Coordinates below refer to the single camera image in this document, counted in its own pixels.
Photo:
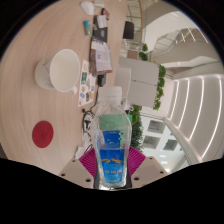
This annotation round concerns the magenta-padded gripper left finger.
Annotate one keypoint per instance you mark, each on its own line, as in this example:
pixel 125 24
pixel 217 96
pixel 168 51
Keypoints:
pixel 85 166

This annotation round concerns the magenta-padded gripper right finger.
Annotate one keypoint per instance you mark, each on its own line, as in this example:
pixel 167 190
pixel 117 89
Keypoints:
pixel 141 168

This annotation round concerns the clear blue-labelled water bottle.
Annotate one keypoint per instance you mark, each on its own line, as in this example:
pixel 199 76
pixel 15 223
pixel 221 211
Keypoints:
pixel 111 150

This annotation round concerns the crumpled white paper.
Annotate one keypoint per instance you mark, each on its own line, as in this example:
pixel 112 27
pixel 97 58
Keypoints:
pixel 80 151

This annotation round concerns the long green hedge planter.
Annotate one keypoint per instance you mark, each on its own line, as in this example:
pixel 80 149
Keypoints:
pixel 136 133

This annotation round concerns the flat round red coaster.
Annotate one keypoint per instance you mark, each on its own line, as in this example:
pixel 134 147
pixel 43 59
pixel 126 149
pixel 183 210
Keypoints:
pixel 42 134

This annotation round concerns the ceiling light strips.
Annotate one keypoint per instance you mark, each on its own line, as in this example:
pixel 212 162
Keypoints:
pixel 196 113

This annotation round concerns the white sticker sheet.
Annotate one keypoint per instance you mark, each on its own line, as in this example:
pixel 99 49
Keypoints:
pixel 86 85

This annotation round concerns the white cabinet with plants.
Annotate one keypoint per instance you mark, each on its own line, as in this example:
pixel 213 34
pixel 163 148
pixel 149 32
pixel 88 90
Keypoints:
pixel 143 81

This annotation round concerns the small black box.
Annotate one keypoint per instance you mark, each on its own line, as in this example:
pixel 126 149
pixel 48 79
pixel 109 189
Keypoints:
pixel 101 80

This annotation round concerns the white office chair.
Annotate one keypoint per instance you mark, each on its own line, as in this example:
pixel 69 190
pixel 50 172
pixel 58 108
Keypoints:
pixel 122 78

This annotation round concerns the white ceramic mug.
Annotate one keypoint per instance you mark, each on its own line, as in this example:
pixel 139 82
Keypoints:
pixel 60 70

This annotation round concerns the open printed booklet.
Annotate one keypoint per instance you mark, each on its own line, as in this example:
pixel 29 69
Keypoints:
pixel 101 58

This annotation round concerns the potted green plant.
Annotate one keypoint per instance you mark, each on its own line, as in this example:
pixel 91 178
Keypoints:
pixel 144 47
pixel 142 56

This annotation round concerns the black tablet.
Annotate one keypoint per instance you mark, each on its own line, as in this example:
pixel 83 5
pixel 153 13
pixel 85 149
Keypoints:
pixel 100 29

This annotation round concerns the black office chair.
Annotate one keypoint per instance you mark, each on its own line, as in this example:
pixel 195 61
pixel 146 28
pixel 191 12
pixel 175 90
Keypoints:
pixel 128 30

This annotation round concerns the small blue card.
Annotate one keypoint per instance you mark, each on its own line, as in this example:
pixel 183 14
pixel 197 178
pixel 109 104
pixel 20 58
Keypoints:
pixel 87 27

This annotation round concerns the white computer mouse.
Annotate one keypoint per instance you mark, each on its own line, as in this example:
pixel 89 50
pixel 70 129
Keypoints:
pixel 87 7

